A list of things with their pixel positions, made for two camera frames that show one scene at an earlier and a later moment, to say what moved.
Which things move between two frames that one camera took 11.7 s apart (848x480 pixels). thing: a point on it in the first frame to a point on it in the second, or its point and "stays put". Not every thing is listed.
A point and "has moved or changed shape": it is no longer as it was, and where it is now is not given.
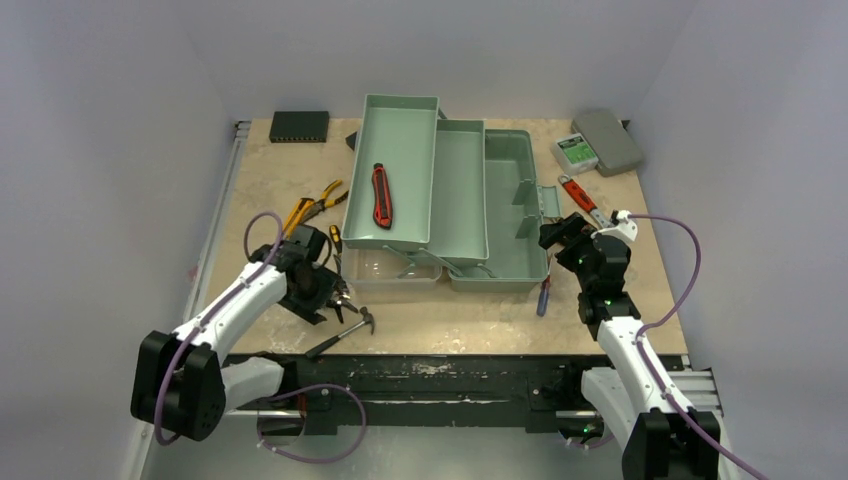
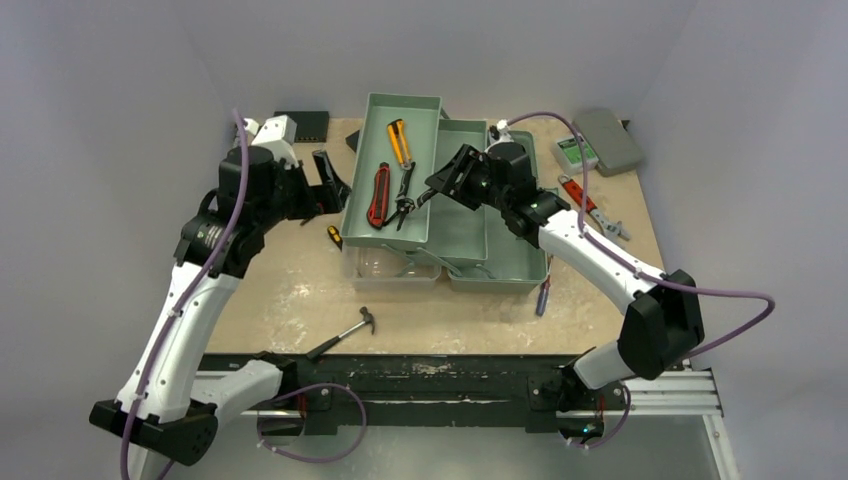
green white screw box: (574, 154) stays put
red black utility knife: (383, 206) stays put
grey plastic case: (614, 146) stays put
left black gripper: (327, 282) to (316, 199)
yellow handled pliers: (306, 209) has moved or changed shape
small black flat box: (351, 139) stays put
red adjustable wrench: (587, 204) stays put
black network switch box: (299, 127) stays put
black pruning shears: (341, 299) to (404, 203)
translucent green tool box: (432, 199) stays put
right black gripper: (563, 232) to (460, 176)
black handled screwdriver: (336, 237) stays put
